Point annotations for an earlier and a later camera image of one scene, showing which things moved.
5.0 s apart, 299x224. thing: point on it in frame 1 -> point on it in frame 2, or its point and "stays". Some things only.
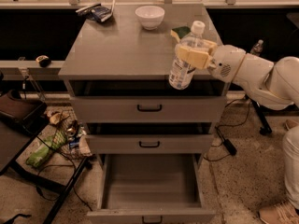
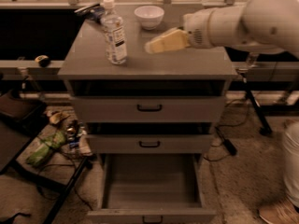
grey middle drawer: x=150 y=137 stays
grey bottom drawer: x=149 y=189 stays
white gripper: x=226 y=63 -> x=196 y=30
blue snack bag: x=96 y=11 stays
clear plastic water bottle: x=183 y=71 -> x=113 y=29
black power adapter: x=229 y=147 stays
